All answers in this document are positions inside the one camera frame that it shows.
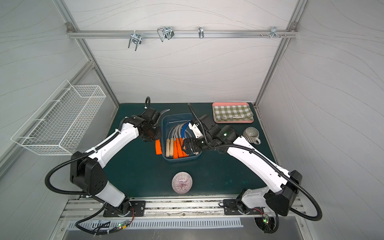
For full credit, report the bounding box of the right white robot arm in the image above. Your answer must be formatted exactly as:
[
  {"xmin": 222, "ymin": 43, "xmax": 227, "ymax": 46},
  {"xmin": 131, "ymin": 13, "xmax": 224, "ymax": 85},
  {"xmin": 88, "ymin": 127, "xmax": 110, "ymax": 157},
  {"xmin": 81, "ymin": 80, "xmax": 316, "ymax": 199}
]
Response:
[{"xmin": 182, "ymin": 104, "xmax": 323, "ymax": 234}]

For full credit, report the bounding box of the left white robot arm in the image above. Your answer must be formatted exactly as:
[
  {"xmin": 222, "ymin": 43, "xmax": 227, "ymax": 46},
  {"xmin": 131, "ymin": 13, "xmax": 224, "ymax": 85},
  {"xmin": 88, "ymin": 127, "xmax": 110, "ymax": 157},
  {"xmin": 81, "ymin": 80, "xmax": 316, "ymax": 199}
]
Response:
[{"xmin": 45, "ymin": 97, "xmax": 161, "ymax": 236}]

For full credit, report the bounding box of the blue plastic storage box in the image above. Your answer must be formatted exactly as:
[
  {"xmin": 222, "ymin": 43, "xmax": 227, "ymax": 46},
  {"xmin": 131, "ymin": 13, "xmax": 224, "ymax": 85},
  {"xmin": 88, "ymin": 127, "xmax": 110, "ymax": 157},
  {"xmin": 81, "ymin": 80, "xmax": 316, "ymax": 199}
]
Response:
[{"xmin": 161, "ymin": 113, "xmax": 202, "ymax": 163}]

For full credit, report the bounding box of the pink tray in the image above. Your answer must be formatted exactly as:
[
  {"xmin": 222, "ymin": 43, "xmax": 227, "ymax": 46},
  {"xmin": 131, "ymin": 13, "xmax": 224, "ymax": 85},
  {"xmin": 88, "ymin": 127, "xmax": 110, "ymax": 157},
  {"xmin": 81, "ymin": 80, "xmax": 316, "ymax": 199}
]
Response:
[{"xmin": 212, "ymin": 102, "xmax": 254, "ymax": 124}]

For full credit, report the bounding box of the green checkered cloth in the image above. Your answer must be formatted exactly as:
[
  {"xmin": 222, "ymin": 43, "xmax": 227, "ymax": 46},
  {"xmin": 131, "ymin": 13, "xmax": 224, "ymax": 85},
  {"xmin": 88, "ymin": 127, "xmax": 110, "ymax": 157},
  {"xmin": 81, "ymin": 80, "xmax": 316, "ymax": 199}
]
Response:
[{"xmin": 213, "ymin": 105, "xmax": 254, "ymax": 123}]

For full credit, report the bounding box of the striped ceramic mug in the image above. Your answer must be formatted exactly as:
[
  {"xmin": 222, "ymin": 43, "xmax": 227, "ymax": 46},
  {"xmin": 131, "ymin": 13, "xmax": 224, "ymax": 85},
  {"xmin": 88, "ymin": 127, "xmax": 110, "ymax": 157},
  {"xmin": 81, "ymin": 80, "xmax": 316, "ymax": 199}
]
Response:
[{"xmin": 243, "ymin": 127, "xmax": 261, "ymax": 145}]

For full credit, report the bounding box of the purple striped bowl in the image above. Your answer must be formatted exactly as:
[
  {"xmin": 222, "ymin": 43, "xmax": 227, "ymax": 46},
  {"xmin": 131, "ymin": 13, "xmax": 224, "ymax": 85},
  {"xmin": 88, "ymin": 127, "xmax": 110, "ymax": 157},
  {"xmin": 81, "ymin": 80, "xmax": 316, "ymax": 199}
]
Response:
[{"xmin": 172, "ymin": 172, "xmax": 193, "ymax": 194}]

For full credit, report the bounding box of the metal clamp hook left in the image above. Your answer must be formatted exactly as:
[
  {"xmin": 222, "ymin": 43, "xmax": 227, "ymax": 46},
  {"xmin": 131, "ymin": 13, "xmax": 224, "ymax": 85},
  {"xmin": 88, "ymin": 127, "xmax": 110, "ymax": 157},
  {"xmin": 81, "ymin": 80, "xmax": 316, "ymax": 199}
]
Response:
[{"xmin": 128, "ymin": 33, "xmax": 142, "ymax": 51}]

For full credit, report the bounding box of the metal U-bolt hook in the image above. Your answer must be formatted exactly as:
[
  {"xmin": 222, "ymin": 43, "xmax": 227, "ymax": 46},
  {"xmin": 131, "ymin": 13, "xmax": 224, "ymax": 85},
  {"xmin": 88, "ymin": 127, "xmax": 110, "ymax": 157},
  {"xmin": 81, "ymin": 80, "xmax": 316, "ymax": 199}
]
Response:
[{"xmin": 157, "ymin": 26, "xmax": 175, "ymax": 42}]

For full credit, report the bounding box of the aluminium crossbar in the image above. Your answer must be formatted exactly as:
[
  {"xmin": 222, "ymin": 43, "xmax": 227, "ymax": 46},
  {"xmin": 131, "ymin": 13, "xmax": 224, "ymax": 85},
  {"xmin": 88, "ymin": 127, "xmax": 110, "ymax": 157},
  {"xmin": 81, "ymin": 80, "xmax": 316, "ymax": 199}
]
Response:
[{"xmin": 68, "ymin": 29, "xmax": 299, "ymax": 39}]

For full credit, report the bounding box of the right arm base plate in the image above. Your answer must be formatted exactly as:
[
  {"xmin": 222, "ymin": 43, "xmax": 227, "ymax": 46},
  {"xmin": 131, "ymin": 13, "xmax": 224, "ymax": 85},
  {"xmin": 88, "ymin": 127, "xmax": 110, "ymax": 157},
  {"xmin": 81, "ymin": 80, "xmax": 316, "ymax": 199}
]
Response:
[{"xmin": 219, "ymin": 199, "xmax": 265, "ymax": 216}]

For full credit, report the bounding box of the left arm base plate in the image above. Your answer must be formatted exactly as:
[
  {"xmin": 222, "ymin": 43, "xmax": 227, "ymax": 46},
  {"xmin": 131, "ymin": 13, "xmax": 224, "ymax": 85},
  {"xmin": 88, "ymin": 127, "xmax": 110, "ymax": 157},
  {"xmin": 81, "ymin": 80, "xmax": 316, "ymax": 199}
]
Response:
[{"xmin": 103, "ymin": 201, "xmax": 146, "ymax": 218}]

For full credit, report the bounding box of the white wire basket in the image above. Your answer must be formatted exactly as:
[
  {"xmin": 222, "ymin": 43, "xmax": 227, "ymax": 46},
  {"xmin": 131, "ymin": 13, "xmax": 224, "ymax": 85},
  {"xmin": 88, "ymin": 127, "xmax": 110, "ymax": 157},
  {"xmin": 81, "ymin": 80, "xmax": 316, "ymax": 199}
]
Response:
[{"xmin": 11, "ymin": 80, "xmax": 106, "ymax": 156}]

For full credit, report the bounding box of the small metal ring hook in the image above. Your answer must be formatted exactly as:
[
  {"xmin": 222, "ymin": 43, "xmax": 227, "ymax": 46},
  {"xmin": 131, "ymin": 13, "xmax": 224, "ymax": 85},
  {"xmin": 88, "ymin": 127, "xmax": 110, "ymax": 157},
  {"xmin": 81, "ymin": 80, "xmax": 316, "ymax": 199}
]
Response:
[{"xmin": 198, "ymin": 27, "xmax": 204, "ymax": 39}]

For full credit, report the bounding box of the aluminium front rail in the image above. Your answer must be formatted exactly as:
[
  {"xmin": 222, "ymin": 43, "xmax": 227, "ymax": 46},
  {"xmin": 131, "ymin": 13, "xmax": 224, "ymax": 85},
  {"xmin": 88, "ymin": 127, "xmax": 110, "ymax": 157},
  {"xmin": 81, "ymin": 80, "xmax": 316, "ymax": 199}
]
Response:
[{"xmin": 59, "ymin": 194, "xmax": 307, "ymax": 219}]

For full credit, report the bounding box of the slotted cable duct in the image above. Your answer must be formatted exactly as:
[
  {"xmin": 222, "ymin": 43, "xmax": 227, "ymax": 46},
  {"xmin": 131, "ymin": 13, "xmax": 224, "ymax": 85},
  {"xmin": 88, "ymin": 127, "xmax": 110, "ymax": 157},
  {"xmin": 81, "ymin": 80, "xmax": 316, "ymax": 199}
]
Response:
[{"xmin": 67, "ymin": 218, "xmax": 244, "ymax": 231}]

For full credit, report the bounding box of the metal bracket hook right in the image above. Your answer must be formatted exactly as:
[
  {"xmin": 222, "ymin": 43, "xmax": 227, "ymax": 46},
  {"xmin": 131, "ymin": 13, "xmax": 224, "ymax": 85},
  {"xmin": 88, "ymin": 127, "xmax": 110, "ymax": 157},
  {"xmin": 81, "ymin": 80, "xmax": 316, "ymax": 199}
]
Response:
[{"xmin": 260, "ymin": 27, "xmax": 286, "ymax": 39}]

